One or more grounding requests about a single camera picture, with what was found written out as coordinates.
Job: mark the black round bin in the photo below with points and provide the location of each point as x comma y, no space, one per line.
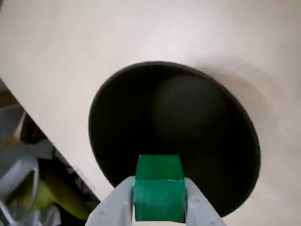
145,113

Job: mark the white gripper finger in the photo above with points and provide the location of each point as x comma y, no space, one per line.
115,207
200,209

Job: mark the grey curved plastic part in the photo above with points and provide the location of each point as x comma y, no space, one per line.
14,174

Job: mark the yellow-green object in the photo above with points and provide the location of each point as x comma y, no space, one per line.
61,195

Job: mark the green cube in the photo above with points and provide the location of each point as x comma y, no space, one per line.
158,188

